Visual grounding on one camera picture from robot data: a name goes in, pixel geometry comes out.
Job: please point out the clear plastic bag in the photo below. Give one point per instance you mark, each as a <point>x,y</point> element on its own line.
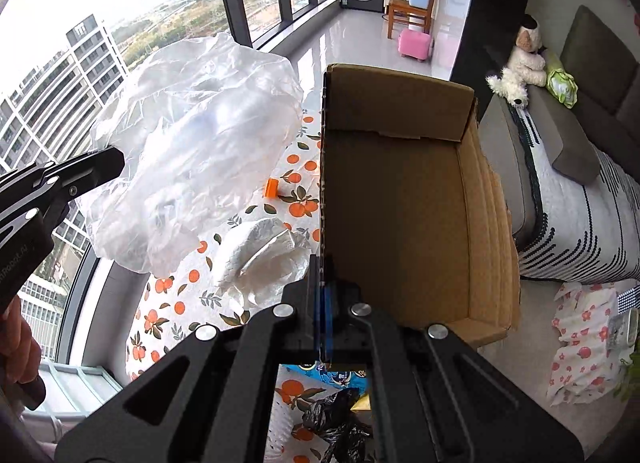
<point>200,143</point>

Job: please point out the dark grey cushion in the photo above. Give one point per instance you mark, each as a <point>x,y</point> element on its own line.
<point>570,143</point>

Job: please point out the white black striped blanket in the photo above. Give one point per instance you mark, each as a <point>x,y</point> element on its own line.
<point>575,228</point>

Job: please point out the green cabbage plush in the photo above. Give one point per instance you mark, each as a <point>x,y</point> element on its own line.
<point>560,80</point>

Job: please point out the white printed mug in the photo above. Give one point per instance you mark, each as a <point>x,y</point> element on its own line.
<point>625,333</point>

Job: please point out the light blue rack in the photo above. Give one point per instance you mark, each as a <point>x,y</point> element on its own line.
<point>75,380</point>

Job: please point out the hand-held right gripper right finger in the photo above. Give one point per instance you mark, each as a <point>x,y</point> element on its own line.
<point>345,303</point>

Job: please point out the orange bottle cap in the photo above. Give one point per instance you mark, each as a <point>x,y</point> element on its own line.
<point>272,188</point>

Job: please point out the brown cardboard box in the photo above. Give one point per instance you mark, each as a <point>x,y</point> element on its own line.
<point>400,218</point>

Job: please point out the pink stool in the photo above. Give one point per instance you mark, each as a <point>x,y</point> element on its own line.
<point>415,45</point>

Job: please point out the green plant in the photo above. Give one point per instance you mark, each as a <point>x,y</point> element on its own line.
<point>631,375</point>

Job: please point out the tall apartment building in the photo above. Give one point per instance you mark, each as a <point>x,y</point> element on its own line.
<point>95,68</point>

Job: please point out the white fluffy plush dog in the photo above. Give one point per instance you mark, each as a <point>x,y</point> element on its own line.
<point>507,85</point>

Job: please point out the white bubble wrap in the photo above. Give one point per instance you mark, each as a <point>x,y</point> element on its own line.
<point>260,253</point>

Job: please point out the pink floral cloth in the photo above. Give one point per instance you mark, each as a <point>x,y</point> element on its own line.
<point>580,343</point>

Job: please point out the grey sofa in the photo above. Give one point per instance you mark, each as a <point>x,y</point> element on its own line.
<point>600,58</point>

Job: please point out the blue printed carton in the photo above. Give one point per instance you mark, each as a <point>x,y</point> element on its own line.
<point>320,374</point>

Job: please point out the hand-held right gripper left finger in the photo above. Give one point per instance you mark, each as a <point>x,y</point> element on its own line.
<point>300,303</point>

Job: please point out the person's left hand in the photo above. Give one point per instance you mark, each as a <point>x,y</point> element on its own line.
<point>17,348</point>

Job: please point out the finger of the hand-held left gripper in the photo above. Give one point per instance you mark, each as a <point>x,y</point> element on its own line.
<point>95,165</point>

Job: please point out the wooden stool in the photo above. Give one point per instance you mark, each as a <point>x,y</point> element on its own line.
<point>400,10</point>

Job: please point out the cream plush dog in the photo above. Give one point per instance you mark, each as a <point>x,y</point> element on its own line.
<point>529,60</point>

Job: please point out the black plastic bag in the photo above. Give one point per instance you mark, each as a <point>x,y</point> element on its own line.
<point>335,425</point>

